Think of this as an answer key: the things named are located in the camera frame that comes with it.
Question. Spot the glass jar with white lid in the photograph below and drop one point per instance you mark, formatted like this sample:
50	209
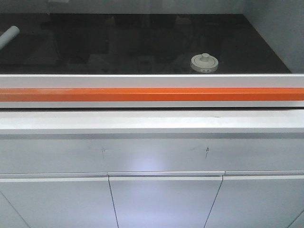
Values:
204	63

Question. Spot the fume hood sash orange handle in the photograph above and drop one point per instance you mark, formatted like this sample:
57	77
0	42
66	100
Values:
123	91

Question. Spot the white cabinet door middle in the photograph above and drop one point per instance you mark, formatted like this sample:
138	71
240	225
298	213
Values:
164	200

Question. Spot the white cabinet door left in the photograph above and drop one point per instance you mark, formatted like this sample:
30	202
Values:
84	202

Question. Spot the white paper roll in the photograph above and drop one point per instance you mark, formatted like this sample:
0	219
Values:
8	36

